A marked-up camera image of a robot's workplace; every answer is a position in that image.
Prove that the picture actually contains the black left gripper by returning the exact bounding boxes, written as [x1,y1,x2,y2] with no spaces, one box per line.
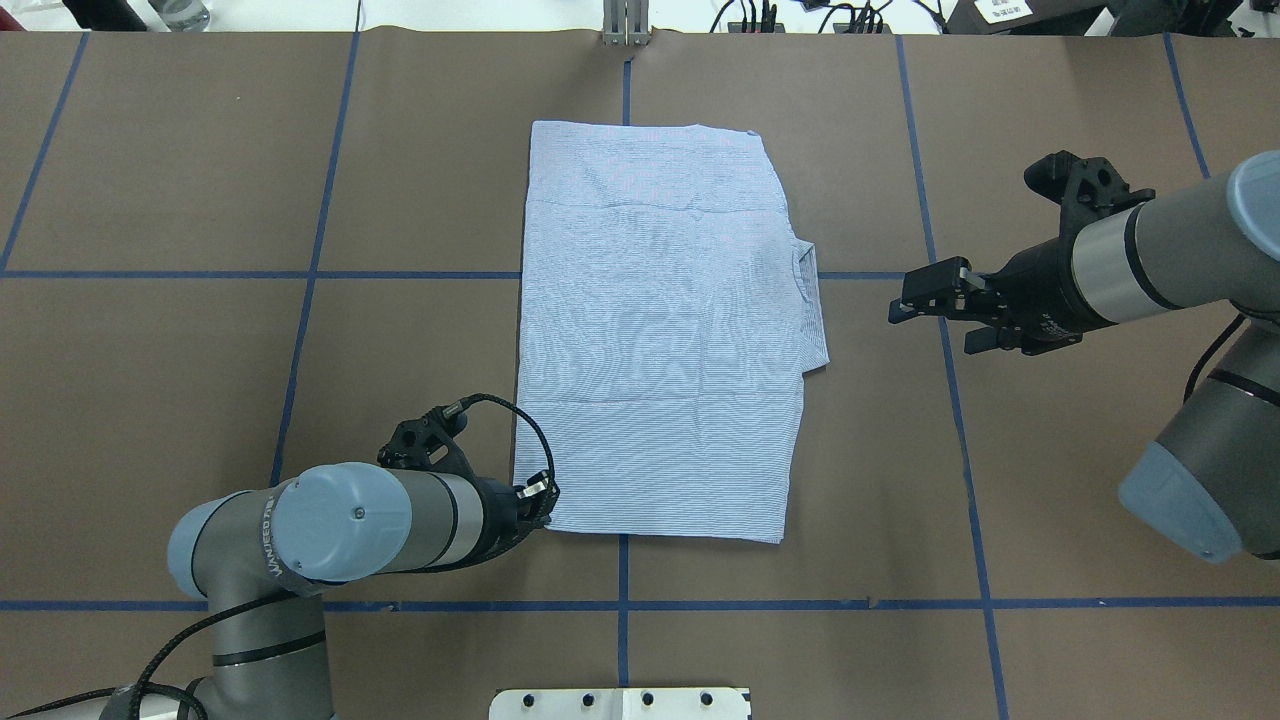
[475,475,561,562]

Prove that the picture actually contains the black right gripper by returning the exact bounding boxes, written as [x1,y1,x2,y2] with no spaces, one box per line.
[888,240,1115,356]

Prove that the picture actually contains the blue striped button shirt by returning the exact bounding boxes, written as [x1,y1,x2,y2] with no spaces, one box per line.
[517,120,829,544]

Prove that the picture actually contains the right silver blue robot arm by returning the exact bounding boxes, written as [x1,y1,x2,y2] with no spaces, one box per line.
[888,150,1279,565]

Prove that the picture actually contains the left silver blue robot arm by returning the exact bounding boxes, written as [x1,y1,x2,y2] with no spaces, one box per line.
[101,462,559,719]

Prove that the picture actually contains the black box white label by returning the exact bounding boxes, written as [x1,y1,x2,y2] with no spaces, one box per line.
[943,1,1107,36]

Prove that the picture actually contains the clear bottle black lid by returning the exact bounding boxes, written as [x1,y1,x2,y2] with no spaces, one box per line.
[148,0,211,33]

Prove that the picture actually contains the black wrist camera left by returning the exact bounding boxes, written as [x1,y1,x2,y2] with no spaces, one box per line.
[376,401,476,480]

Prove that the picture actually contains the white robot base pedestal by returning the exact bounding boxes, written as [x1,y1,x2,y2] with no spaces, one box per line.
[488,687,753,719]

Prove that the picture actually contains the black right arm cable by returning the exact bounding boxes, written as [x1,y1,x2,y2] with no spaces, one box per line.
[1181,313,1251,404]

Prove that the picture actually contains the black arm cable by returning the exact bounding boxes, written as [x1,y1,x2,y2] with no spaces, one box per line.
[1181,313,1251,404]
[0,395,557,720]

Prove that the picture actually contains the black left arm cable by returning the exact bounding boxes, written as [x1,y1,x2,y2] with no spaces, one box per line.
[0,395,557,720]

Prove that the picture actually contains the aluminium frame post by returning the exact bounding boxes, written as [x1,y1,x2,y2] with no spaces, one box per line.
[602,0,652,47]

